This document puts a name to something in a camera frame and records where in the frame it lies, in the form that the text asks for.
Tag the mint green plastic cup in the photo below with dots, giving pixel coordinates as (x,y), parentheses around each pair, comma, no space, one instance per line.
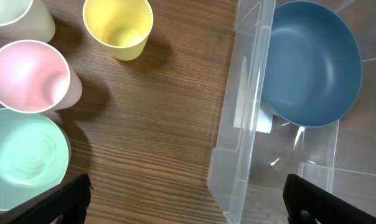
(34,156)

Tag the pink plastic cup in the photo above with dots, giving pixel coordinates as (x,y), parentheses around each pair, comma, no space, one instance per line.
(35,77)

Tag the dark blue bowl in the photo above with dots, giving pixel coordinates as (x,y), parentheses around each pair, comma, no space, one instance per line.
(313,71)

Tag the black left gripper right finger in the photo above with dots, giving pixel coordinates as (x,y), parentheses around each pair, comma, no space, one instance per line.
(307,203)

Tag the yellow plastic cup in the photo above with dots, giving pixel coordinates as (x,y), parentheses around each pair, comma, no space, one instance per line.
(121,26)

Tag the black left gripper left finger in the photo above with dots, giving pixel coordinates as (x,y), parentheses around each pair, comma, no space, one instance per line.
(65,203)

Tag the cream plastic cup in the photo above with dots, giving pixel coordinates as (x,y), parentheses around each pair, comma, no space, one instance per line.
(26,19)

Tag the clear plastic storage container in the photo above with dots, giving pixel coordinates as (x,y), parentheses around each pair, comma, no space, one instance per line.
(256,149)

